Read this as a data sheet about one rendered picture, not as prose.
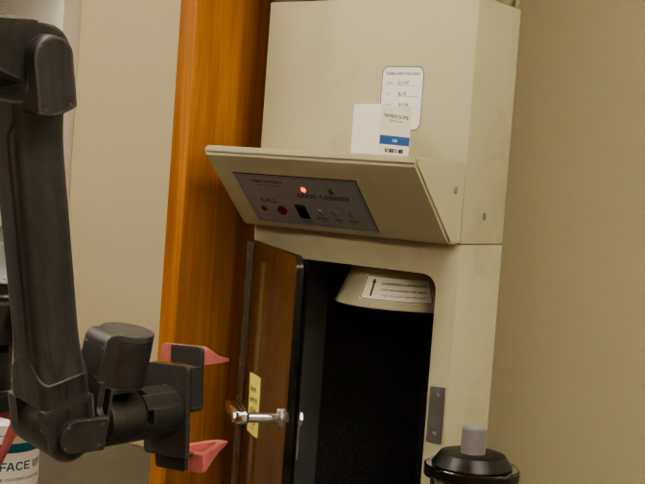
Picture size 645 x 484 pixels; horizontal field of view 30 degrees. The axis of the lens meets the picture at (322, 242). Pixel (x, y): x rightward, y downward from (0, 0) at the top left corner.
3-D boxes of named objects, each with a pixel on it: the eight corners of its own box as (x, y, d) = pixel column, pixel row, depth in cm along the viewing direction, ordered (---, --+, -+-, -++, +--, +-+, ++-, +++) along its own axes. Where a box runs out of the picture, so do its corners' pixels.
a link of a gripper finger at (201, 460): (246, 402, 140) (191, 411, 132) (245, 464, 140) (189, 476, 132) (203, 397, 144) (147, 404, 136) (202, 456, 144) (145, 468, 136)
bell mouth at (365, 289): (380, 295, 175) (383, 256, 174) (489, 309, 164) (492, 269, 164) (308, 300, 160) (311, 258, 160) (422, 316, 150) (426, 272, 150)
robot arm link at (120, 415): (64, 438, 127) (101, 457, 124) (76, 375, 126) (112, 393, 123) (113, 430, 132) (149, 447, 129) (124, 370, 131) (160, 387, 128)
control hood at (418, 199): (253, 223, 164) (258, 150, 164) (462, 245, 145) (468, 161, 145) (197, 222, 155) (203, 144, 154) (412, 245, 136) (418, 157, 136)
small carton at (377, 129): (380, 157, 149) (384, 108, 149) (408, 157, 145) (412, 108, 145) (349, 154, 146) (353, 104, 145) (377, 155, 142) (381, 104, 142)
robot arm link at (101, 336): (10, 425, 124) (58, 456, 118) (28, 319, 122) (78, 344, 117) (103, 416, 133) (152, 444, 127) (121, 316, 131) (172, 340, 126)
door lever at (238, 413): (265, 416, 146) (266, 395, 146) (280, 431, 137) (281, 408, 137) (221, 415, 145) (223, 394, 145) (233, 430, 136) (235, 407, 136)
